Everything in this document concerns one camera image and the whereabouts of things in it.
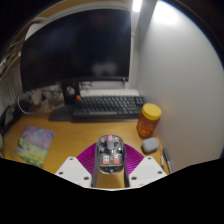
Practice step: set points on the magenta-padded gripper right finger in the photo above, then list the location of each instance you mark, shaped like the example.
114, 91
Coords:
148, 170

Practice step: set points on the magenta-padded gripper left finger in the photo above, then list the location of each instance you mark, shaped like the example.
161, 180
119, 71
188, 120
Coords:
71, 170

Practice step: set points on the transparent computer mouse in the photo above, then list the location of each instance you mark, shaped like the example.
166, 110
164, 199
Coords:
110, 156

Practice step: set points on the flower landscape print mouse pad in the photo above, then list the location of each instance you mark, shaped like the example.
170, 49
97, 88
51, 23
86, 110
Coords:
35, 145

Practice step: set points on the silver pen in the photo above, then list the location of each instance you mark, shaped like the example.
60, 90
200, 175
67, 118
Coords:
162, 163

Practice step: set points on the black pen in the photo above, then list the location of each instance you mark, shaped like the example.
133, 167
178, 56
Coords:
167, 160

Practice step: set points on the grey earbuds case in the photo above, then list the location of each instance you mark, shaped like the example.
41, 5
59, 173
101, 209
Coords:
150, 145

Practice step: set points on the amber jar with yellow lid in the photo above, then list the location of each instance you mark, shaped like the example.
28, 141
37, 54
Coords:
148, 123

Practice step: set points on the black keyboard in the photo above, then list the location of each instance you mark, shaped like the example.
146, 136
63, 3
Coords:
108, 106

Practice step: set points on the white keyboard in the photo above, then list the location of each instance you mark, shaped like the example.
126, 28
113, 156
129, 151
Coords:
110, 92

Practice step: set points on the black computer monitor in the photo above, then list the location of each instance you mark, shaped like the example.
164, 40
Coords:
76, 46

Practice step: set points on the white strip light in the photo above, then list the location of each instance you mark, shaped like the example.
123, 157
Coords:
137, 5

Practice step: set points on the wooden wall shelf unit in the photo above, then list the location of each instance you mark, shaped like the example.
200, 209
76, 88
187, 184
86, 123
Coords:
10, 53

